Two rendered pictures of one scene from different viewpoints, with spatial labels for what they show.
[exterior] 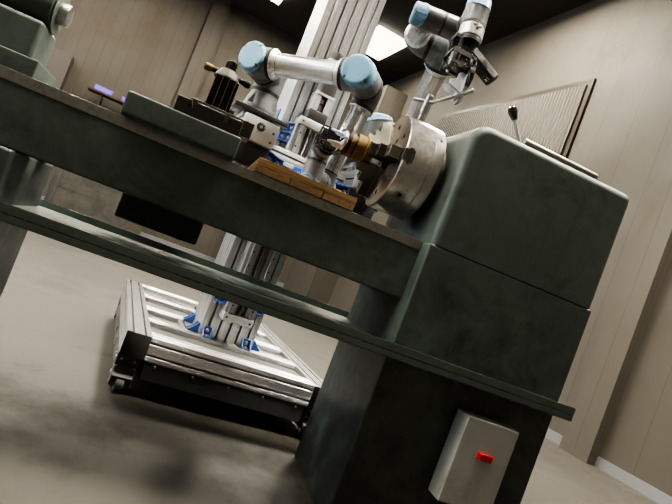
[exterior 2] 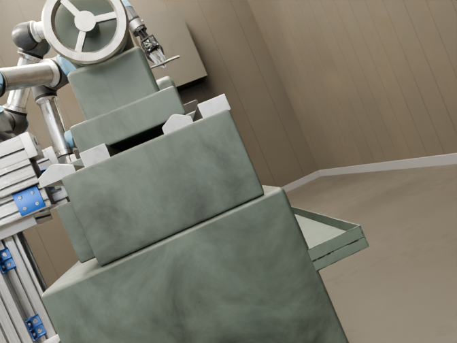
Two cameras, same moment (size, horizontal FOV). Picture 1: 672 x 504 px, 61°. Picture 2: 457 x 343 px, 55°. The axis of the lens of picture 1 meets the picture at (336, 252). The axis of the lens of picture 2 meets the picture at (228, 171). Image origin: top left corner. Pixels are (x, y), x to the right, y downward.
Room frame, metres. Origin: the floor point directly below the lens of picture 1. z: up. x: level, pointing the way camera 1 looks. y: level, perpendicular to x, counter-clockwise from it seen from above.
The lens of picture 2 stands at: (1.25, 1.97, 0.77)
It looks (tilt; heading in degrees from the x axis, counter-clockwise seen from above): 2 degrees down; 278
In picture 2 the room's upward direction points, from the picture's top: 23 degrees counter-clockwise
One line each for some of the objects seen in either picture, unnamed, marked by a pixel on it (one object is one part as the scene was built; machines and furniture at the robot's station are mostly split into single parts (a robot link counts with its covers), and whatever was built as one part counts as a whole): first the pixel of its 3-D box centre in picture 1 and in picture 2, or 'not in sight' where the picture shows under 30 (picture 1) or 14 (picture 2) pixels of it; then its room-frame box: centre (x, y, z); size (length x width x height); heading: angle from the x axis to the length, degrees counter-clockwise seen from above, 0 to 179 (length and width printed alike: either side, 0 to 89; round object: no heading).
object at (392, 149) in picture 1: (389, 153); not in sight; (1.72, -0.04, 1.08); 0.12 x 0.11 x 0.05; 15
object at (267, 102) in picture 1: (261, 103); not in sight; (2.28, 0.50, 1.21); 0.15 x 0.15 x 0.10
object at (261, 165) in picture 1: (295, 187); not in sight; (1.76, 0.19, 0.89); 0.36 x 0.30 x 0.04; 15
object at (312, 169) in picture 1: (313, 176); not in sight; (2.05, 0.18, 0.98); 0.11 x 0.08 x 0.11; 161
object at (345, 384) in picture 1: (432, 388); not in sight; (1.95, -0.48, 0.43); 0.60 x 0.48 x 0.86; 105
